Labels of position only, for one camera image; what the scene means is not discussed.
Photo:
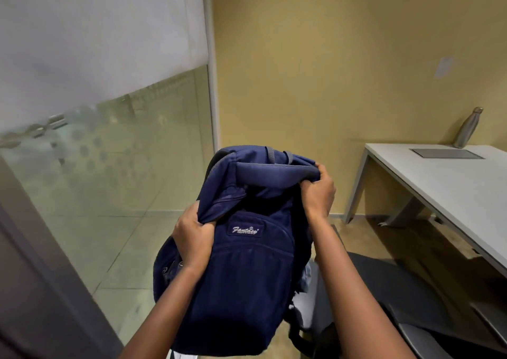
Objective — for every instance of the person's right hand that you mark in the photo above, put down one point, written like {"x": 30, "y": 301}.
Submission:
{"x": 319, "y": 198}

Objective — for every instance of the person's left hand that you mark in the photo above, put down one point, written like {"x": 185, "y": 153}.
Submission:
{"x": 192, "y": 244}

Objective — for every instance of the person's left fingers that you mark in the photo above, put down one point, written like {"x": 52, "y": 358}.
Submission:
{"x": 190, "y": 214}

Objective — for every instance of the person's right thumb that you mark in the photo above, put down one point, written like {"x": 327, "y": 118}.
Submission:
{"x": 305, "y": 191}

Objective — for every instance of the navy blue backpack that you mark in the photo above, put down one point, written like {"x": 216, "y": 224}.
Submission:
{"x": 249, "y": 275}

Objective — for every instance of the person's left forearm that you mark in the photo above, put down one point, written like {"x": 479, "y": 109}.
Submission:
{"x": 164, "y": 315}

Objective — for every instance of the person's right forearm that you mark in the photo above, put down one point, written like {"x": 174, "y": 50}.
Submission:
{"x": 356, "y": 299}

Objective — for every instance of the white desk leg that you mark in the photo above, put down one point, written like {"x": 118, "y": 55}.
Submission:
{"x": 355, "y": 190}

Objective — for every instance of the frosted glass partition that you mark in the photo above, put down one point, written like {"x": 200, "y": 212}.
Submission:
{"x": 119, "y": 180}

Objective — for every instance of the grey desk support foot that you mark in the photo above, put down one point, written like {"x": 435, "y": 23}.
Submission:
{"x": 404, "y": 213}

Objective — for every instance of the black office chair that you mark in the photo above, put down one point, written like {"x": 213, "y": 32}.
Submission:
{"x": 396, "y": 287}

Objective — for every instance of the metal glass door fitting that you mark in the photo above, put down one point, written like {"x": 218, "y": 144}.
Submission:
{"x": 57, "y": 121}

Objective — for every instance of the steel water bottle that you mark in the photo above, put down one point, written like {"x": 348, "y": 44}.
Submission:
{"x": 466, "y": 129}

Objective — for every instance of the white partition frame post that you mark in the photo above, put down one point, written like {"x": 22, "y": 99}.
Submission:
{"x": 211, "y": 61}

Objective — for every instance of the dark door frame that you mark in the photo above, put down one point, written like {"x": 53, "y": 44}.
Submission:
{"x": 43, "y": 291}

